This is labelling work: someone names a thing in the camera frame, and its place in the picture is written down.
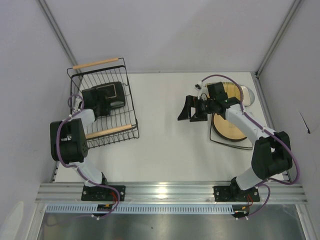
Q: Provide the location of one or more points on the black wire dish rack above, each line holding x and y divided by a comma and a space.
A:
122, 123

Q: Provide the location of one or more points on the dark blue round plate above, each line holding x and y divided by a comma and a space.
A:
220, 136

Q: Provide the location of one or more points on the white slotted cable duct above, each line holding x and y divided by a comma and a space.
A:
205, 209

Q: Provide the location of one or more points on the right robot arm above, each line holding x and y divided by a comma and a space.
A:
271, 150

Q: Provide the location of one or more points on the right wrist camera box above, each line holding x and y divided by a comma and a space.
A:
202, 90

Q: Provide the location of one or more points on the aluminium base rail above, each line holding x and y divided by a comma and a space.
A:
174, 193

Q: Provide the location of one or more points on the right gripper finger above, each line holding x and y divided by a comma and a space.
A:
186, 113
199, 118

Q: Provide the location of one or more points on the woven fan-shaped plate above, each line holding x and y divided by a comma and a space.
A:
232, 90

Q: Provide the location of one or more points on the black square dish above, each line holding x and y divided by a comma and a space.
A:
115, 94

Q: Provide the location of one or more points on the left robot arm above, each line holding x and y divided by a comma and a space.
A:
68, 143

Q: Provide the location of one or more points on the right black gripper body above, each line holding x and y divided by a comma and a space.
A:
194, 108

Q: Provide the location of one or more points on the white square plate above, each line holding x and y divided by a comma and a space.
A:
246, 148

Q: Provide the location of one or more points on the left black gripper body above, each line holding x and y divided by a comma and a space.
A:
100, 100

